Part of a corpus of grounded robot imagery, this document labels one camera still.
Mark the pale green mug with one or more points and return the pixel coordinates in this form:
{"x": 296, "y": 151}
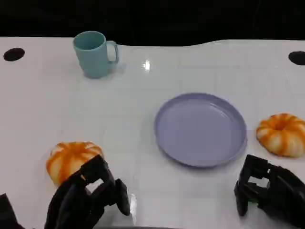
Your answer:
{"x": 91, "y": 58}

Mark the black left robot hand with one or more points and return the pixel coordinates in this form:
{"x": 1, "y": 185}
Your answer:
{"x": 71, "y": 202}

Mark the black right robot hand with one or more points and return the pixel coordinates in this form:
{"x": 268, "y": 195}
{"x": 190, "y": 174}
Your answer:
{"x": 281, "y": 193}

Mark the lilac plate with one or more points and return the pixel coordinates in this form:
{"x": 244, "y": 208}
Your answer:
{"x": 200, "y": 130}

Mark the orange white toy bread roll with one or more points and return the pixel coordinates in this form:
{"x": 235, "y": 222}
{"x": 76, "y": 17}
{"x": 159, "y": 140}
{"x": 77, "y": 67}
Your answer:
{"x": 283, "y": 138}
{"x": 69, "y": 158}

